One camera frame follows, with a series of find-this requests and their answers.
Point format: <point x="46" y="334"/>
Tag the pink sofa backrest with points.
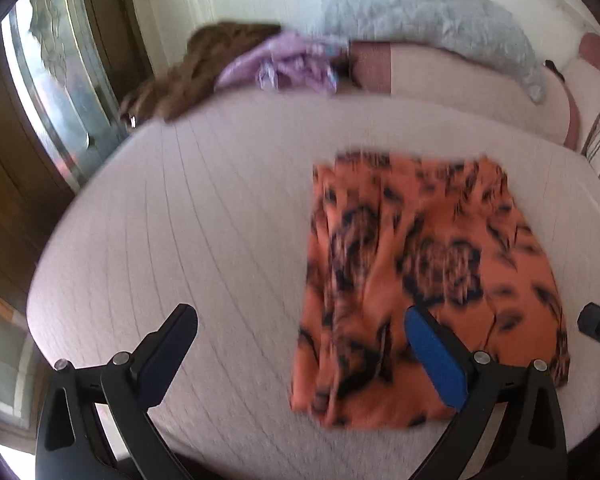
<point x="582" y="83"/>

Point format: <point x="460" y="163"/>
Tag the purple floral garment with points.
<point x="287" y="60"/>

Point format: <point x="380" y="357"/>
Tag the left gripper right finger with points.
<point x="530" y="442"/>

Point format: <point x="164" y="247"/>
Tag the wooden glass door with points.
<point x="65" y="66"/>

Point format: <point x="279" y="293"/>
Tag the pink quilted mattress cover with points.
<point x="214" y="211"/>

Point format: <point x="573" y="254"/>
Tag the brown fleece garment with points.
<point x="187" y="83"/>

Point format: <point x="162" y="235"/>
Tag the orange black floral blouse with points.
<point x="391" y="232"/>

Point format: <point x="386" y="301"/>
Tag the black sunglasses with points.
<point x="550" y="65"/>

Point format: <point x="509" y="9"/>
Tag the grey quilted blanket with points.
<point x="481" y="31"/>

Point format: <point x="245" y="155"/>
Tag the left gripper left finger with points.
<point x="71" y="441"/>

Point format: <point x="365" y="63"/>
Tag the pink bolster cushion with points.
<point x="412" y="71"/>

